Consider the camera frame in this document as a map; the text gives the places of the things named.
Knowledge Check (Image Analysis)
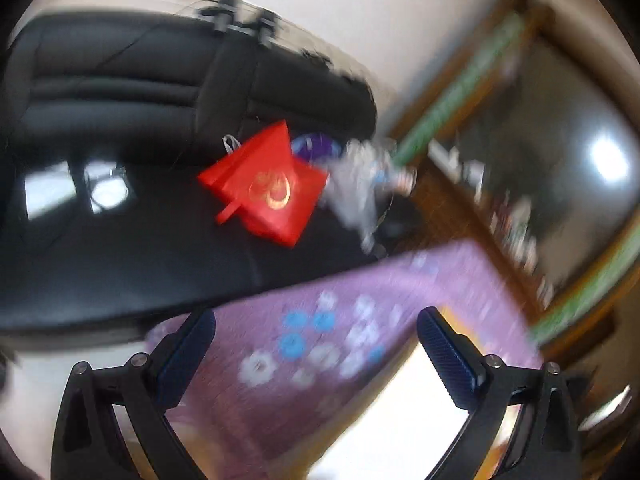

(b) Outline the black clamp device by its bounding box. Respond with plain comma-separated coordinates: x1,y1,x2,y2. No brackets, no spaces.
197,0,243,36
245,10,283,53

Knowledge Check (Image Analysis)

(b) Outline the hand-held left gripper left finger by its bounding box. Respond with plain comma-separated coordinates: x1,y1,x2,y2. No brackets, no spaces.
50,309,217,480

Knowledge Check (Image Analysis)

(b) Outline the red gift bag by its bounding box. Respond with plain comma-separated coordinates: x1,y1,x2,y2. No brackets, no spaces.
196,120,330,248

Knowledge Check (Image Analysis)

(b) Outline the pile of small toiletries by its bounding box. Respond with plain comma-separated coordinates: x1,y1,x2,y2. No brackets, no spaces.
430,140,556,306

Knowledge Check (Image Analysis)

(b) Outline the wooden dresser with mirror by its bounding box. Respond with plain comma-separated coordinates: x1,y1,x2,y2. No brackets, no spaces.
385,0,640,361

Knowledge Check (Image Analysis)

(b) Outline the purple and blue bag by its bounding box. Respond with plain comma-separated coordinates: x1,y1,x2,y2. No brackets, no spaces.
290,132,343,161

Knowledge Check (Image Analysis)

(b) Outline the clear plastic bag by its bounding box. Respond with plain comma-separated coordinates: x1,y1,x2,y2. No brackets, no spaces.
320,137,418,253

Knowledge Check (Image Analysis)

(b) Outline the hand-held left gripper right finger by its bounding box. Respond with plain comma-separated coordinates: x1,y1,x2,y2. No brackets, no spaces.
416,306,585,480

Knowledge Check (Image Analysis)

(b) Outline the black leather sofa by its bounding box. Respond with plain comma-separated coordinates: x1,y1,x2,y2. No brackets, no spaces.
0,12,381,346

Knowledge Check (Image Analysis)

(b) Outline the purple floral blanket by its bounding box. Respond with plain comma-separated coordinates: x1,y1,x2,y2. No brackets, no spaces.
145,240,546,480

